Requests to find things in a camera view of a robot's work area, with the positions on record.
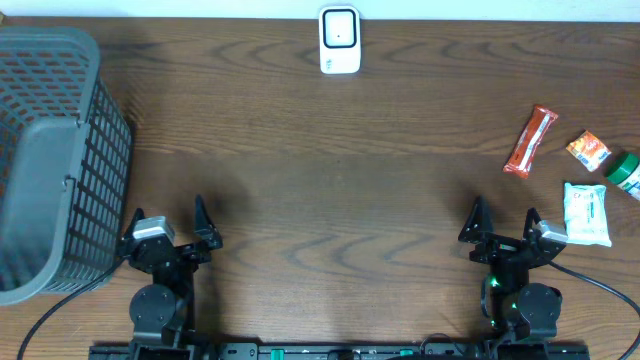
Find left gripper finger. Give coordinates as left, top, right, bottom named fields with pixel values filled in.
left=194, top=195, right=223, bottom=250
left=122, top=208, right=145, bottom=240

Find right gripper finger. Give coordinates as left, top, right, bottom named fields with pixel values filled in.
left=458, top=196, right=494, bottom=245
left=522, top=208, right=541, bottom=240

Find teal wet wipes pack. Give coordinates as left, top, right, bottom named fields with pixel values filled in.
left=563, top=182, right=612, bottom=247

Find orange snack packet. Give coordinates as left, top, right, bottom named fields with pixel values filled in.
left=566, top=131, right=611, bottom=172

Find red chocolate bar wrapper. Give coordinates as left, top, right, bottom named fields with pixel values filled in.
left=502, top=105, right=558, bottom=179

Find green lid jar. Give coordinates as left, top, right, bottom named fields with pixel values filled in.
left=605, top=152, right=639, bottom=200

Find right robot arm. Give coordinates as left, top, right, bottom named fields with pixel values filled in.
left=458, top=197, right=567, bottom=342

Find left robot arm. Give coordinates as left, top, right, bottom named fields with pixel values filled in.
left=119, top=195, right=223, bottom=360

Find white barcode scanner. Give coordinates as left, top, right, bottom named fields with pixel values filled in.
left=318, top=5, right=362, bottom=75

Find grey plastic basket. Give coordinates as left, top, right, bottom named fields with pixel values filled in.
left=1, top=26, right=133, bottom=306

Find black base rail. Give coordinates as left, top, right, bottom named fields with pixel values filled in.
left=89, top=340, right=591, bottom=360

